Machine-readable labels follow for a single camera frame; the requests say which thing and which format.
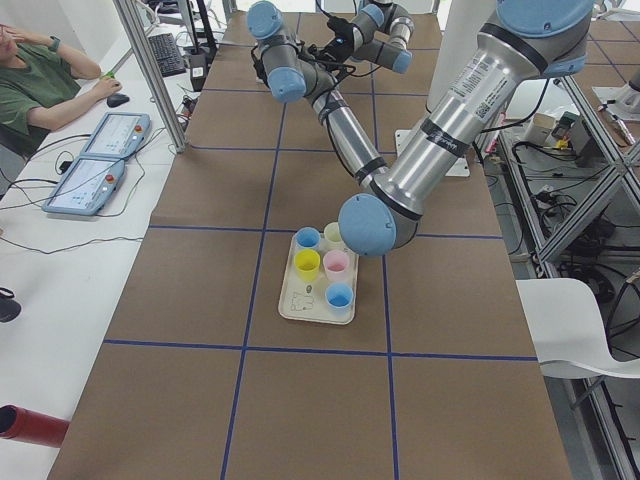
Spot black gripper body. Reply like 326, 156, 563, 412
319, 30, 353, 63

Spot light blue plastic cup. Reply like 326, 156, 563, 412
294, 226, 321, 250

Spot yellow plastic cup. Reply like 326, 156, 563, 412
294, 249, 321, 283

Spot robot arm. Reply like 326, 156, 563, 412
246, 1, 414, 187
338, 1, 593, 256

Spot pale green plastic cup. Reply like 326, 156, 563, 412
323, 222, 344, 250

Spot pink plastic cup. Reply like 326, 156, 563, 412
323, 250, 350, 282

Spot black keyboard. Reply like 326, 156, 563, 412
147, 33, 186, 77

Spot black computer mouse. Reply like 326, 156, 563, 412
106, 93, 130, 108

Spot upper teach pendant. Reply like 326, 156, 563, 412
81, 112, 151, 159

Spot teach pendant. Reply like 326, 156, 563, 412
81, 112, 151, 159
42, 156, 125, 216

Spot cream plastic tray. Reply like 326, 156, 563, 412
278, 235, 359, 325

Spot lower teach pendant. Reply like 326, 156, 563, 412
42, 156, 125, 216

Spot seated person green shirt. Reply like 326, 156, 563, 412
1, 25, 122, 157

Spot white chair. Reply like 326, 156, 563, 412
516, 278, 639, 379

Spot red cylinder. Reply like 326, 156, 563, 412
1, 405, 69, 448

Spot grey aluminium frame post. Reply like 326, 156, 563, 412
113, 0, 187, 154

